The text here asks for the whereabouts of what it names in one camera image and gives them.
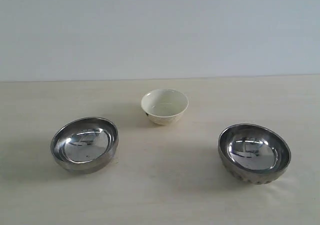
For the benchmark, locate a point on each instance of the smooth steel bowl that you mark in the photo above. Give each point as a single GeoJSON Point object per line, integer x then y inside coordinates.
{"type": "Point", "coordinates": [85, 145]}

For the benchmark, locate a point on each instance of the small white ceramic bowl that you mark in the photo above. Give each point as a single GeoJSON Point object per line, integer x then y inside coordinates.
{"type": "Point", "coordinates": [164, 106]}

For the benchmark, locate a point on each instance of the ribbed steel bowl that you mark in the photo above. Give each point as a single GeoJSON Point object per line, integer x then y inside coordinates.
{"type": "Point", "coordinates": [253, 153]}

